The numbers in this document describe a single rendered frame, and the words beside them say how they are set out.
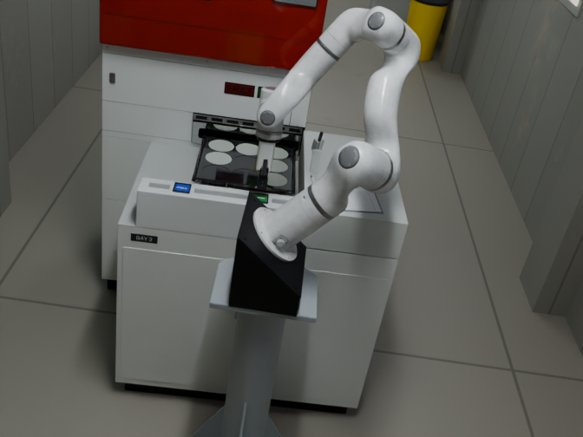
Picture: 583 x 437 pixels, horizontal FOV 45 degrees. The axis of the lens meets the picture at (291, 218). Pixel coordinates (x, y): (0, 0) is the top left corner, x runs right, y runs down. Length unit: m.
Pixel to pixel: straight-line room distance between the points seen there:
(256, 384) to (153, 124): 1.14
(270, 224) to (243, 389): 0.65
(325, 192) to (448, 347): 1.64
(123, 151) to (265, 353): 1.12
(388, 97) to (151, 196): 0.84
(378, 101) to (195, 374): 1.34
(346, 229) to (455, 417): 1.12
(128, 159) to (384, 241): 1.18
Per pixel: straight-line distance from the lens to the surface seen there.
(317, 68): 2.19
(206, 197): 2.34
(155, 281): 2.54
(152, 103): 2.89
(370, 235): 2.39
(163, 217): 2.38
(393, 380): 3.21
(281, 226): 2.06
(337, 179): 1.95
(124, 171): 3.05
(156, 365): 2.81
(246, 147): 2.81
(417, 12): 7.01
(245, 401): 2.49
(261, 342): 2.31
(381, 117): 2.01
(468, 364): 3.42
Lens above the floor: 2.17
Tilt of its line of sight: 32 degrees down
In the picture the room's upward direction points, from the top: 10 degrees clockwise
